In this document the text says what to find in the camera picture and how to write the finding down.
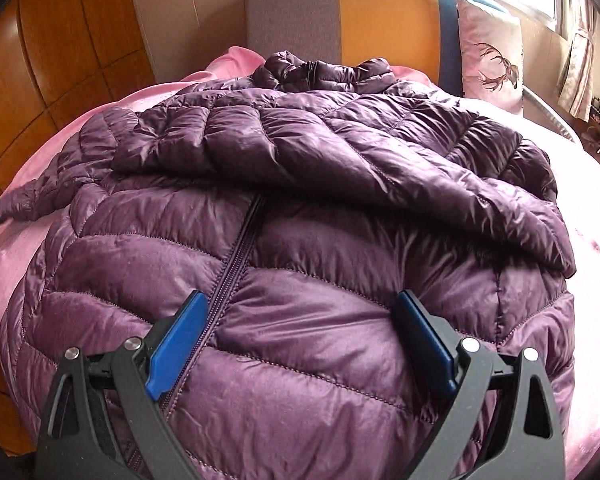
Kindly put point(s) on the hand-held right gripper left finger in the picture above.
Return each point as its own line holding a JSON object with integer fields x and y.
{"x": 177, "y": 340}

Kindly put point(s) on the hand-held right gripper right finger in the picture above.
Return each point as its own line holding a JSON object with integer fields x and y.
{"x": 427, "y": 340}

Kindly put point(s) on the purple quilted down jacket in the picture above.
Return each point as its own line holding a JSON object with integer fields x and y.
{"x": 305, "y": 185}

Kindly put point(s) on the pink bed sheet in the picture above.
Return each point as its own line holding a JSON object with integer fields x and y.
{"x": 10, "y": 270}

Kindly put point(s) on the wooden wardrobe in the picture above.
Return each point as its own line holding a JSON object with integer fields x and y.
{"x": 55, "y": 60}

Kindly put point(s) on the deer print pillow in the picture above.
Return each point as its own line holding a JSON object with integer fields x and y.
{"x": 485, "y": 40}

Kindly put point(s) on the beige patterned curtain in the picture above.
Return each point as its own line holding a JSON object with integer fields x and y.
{"x": 580, "y": 70}

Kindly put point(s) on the grey yellow blue headboard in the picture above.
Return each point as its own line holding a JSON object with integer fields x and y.
{"x": 380, "y": 20}

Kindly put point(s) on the grey padded bed rail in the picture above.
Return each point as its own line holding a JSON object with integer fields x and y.
{"x": 550, "y": 112}

